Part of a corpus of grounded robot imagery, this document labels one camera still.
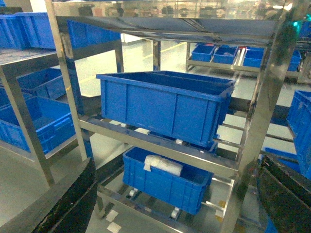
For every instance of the white plastic wrapped package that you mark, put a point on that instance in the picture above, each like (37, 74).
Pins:
(162, 164)

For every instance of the blue crate bottom shelf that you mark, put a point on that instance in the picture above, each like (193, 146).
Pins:
(184, 191)

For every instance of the blue bin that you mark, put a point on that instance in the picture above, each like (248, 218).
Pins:
(225, 55)
(253, 58)
(203, 53)

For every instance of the blue crate behind left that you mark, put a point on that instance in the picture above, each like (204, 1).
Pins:
(83, 35)

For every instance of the blue crate left middle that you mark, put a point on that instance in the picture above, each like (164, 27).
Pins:
(47, 83)

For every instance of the blue crate left top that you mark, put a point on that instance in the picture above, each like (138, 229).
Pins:
(23, 31)

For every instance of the large blue crate middle shelf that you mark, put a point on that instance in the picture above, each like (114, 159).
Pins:
(182, 106)

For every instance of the blue crate right edge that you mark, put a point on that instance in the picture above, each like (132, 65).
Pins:
(299, 120)

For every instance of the blue crate left lower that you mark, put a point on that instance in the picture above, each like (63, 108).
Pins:
(52, 120)

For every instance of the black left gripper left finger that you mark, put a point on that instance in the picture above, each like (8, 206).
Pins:
(65, 208)

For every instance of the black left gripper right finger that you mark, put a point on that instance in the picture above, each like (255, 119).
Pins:
(285, 195)

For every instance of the stainless steel rack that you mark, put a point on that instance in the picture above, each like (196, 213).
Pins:
(274, 24)
(18, 63)

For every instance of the left stainless steel rack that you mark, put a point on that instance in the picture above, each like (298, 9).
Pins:
(18, 63)

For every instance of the far low steel rack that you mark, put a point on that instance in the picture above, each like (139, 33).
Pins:
(301, 75)

